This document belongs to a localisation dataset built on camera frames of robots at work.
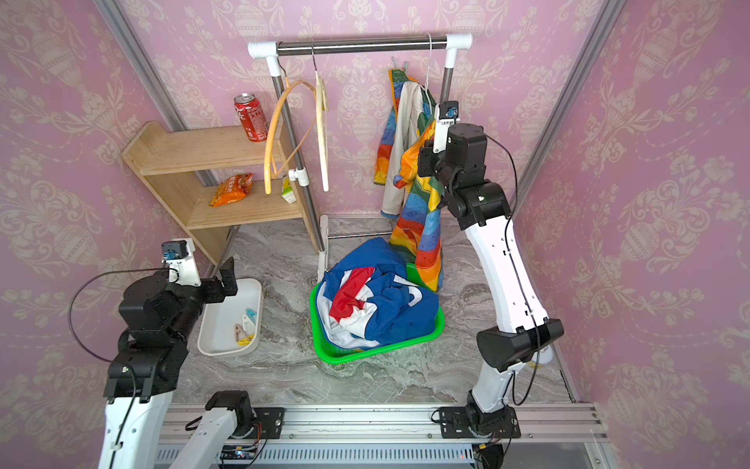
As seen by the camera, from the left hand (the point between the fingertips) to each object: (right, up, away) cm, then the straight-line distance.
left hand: (213, 260), depth 64 cm
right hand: (+48, +28, +2) cm, 56 cm away
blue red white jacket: (+33, -12, +19) cm, 40 cm away
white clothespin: (-6, -20, +28) cm, 35 cm away
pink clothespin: (-7, -24, +26) cm, 36 cm away
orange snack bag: (-11, +22, +31) cm, 39 cm away
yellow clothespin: (-4, -25, +23) cm, 35 cm away
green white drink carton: (+6, +21, +31) cm, 38 cm away
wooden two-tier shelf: (-26, +16, +34) cm, 46 cm away
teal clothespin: (-5, -19, +30) cm, 36 cm away
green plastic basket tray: (+24, -26, +15) cm, 38 cm away
